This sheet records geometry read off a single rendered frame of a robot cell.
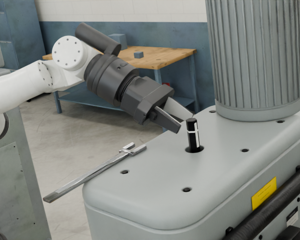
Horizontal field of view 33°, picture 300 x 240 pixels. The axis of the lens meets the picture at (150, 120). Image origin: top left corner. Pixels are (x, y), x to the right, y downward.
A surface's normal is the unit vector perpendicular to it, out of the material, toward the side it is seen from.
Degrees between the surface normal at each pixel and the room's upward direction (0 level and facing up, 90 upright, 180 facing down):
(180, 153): 0
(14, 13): 90
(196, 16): 90
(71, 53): 63
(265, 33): 90
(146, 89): 30
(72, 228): 0
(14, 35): 90
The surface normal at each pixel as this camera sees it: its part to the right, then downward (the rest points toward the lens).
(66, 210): -0.14, -0.93
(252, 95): -0.28, 0.37
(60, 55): -0.23, -0.10
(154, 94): 0.32, -0.78
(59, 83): 0.47, -0.34
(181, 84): -0.65, 0.35
